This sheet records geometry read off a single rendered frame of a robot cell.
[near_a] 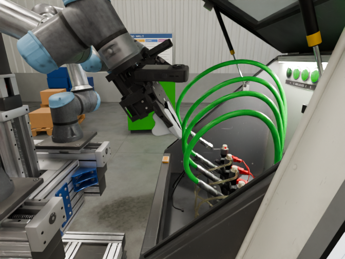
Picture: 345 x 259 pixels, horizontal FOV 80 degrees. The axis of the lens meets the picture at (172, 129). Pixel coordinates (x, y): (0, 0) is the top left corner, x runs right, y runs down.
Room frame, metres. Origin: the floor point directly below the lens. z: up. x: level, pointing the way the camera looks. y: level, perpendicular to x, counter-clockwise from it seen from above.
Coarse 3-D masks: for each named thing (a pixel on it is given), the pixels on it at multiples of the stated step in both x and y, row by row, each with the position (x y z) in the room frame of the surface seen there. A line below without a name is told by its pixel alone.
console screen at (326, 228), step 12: (336, 204) 0.20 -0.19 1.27; (324, 216) 0.20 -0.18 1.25; (336, 216) 0.19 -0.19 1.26; (324, 228) 0.19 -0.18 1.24; (336, 228) 0.18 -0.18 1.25; (312, 240) 0.20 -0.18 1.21; (324, 240) 0.19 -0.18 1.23; (336, 240) 0.17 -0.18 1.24; (300, 252) 0.21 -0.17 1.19; (312, 252) 0.19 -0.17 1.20; (324, 252) 0.18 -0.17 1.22; (336, 252) 0.17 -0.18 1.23
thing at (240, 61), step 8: (224, 64) 0.69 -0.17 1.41; (232, 64) 0.69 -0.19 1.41; (256, 64) 0.68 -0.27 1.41; (208, 72) 0.70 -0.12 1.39; (272, 72) 0.68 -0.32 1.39; (192, 80) 0.70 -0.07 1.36; (184, 88) 0.70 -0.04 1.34; (280, 88) 0.68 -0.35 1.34; (176, 104) 0.71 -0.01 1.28; (176, 112) 0.70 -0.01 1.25
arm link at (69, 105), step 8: (56, 96) 0.99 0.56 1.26; (64, 96) 0.98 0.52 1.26; (72, 96) 1.02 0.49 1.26; (56, 104) 0.96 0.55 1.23; (64, 104) 0.97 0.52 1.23; (72, 104) 1.00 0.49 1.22; (80, 104) 1.04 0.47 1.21; (56, 112) 0.96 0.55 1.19; (64, 112) 0.97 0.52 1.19; (72, 112) 1.00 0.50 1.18; (80, 112) 1.05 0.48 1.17; (56, 120) 0.96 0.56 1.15; (64, 120) 0.97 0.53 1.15; (72, 120) 0.99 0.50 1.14
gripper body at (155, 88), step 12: (132, 60) 0.43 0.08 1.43; (120, 72) 0.42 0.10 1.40; (132, 72) 0.44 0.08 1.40; (120, 84) 0.45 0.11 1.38; (132, 84) 0.45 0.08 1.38; (144, 84) 0.44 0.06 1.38; (156, 84) 0.46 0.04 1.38; (132, 96) 0.43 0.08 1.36; (144, 96) 0.43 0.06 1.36; (156, 96) 0.42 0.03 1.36; (132, 108) 0.44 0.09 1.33; (144, 108) 0.44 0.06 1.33; (132, 120) 0.44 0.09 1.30
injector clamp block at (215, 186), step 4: (216, 176) 0.73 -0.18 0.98; (208, 180) 0.70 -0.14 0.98; (216, 184) 0.67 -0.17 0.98; (216, 188) 0.65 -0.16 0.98; (220, 192) 0.63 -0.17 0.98; (228, 192) 0.63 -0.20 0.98; (208, 196) 0.67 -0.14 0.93; (212, 196) 0.60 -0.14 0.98; (212, 200) 0.59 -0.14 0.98; (216, 200) 0.58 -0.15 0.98; (212, 204) 0.58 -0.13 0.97
